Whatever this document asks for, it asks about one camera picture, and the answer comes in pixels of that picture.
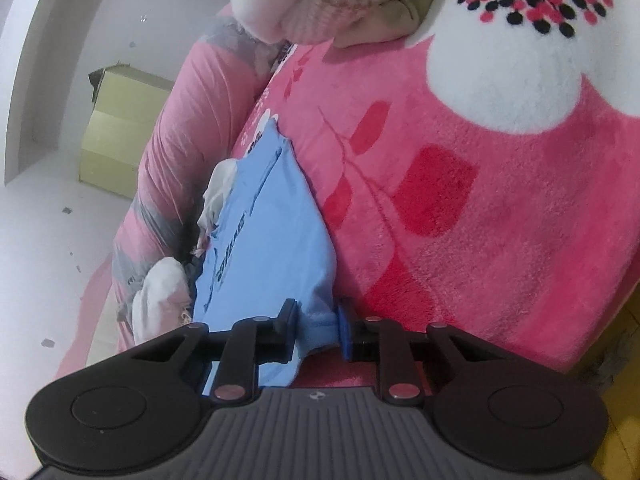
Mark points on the folded cream fleece garment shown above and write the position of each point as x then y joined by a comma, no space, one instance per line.
260,5

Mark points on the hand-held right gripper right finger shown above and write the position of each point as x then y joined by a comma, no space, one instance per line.
344,330

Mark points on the pink and white headboard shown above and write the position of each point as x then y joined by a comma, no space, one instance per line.
90,320

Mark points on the blue t-shirt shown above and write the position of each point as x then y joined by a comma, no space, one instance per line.
270,230

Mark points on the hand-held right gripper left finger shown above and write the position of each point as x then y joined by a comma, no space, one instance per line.
286,320

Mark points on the folded pink checked garment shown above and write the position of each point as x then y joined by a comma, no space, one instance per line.
330,10

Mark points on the pale yellow wardrobe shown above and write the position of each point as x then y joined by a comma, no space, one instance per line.
120,135

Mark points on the small white garment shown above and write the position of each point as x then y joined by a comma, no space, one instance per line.
217,195

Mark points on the pink and grey duvet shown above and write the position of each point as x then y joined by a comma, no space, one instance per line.
170,150

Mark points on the large white shirt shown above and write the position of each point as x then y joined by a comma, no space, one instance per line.
160,295

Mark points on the folded beige garment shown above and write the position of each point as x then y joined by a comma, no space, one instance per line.
395,20

